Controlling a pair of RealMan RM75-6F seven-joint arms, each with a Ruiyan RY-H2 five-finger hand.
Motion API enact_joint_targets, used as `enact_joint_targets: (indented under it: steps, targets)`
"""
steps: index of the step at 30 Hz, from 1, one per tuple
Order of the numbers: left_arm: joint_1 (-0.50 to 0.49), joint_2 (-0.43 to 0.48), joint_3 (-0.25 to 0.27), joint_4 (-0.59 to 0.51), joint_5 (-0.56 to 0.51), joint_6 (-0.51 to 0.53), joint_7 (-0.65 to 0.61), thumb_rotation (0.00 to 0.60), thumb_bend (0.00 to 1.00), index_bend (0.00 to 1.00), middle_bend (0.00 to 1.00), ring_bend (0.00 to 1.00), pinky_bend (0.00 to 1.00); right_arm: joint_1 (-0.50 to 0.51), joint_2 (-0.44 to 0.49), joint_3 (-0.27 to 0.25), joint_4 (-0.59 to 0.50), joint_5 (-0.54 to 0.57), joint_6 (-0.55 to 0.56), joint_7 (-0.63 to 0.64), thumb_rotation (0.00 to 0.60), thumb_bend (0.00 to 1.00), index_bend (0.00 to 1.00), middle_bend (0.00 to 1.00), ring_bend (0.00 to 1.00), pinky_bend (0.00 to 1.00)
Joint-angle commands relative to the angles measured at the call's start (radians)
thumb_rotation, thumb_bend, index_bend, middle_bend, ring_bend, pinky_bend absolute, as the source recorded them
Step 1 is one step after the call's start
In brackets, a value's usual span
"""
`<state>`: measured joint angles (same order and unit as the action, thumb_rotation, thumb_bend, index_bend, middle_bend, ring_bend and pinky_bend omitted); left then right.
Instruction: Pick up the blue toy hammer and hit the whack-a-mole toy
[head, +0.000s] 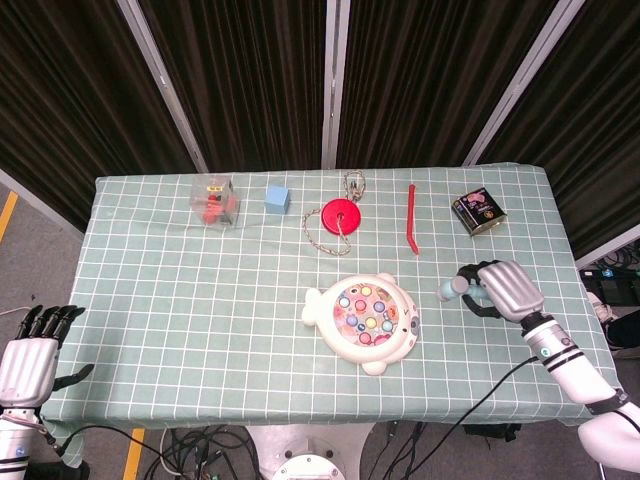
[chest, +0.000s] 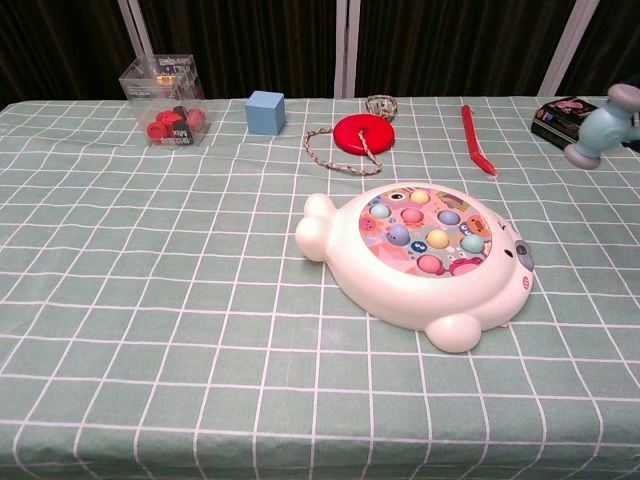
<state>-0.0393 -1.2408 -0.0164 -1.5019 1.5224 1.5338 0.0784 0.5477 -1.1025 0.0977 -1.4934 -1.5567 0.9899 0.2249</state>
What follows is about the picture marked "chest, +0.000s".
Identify light blue toy hammer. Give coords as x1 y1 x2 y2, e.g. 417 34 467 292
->
564 83 640 170

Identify white seal whack-a-mole toy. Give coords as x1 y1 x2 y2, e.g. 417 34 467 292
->
294 180 536 355

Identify dark printed small box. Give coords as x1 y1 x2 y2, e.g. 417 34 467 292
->
530 96 609 151

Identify red plastic stick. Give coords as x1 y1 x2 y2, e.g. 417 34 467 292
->
460 104 498 177

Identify red plastic disc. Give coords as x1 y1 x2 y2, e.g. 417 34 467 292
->
333 113 397 154

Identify blue cube block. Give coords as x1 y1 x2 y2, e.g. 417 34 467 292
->
245 90 287 136

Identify dark curtain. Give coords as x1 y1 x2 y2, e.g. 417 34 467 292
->
0 0 640 109

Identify clear plastic box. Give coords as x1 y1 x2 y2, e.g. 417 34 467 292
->
118 52 212 148

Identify green checked tablecloth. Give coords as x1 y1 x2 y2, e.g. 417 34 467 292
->
0 94 640 480

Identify white metal frame pole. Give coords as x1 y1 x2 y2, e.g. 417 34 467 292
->
117 0 154 71
537 0 601 98
334 0 362 99

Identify braided multicolour rope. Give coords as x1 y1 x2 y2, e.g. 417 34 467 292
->
302 94 400 178

